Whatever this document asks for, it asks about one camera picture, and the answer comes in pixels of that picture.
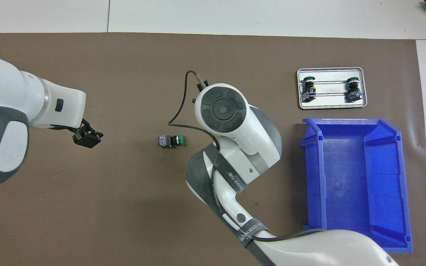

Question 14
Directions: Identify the blue plastic storage bin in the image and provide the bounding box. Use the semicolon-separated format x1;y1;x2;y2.
299;118;413;254

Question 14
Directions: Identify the green push button yellow label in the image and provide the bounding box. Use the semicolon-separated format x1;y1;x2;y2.
301;75;317;103

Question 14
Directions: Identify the brown table mat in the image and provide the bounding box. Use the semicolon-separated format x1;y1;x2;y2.
0;33;426;266

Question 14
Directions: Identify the silver metal tray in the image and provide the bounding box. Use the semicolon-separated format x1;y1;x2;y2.
297;67;368;110

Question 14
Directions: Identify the green push button clear block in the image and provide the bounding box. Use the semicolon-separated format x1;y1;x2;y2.
158;134;185;149

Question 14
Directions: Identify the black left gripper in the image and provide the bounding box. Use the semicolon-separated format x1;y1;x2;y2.
56;118;104;149

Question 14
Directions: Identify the green push button black block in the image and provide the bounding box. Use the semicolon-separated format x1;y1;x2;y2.
345;76;362;103

